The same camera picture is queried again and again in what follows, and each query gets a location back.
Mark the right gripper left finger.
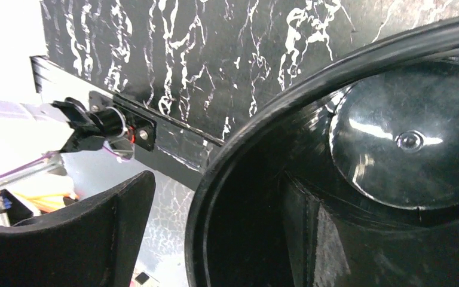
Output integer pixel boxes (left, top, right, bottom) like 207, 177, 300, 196
0, 171, 155, 286

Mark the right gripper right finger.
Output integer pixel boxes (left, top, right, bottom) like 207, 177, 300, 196
281, 176, 459, 286

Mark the large black bucket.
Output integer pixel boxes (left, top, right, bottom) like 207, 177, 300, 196
185, 17, 459, 286

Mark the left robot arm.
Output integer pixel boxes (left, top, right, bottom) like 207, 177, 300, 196
49, 97, 134, 153

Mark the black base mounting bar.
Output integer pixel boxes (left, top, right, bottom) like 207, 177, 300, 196
88, 91, 222, 190

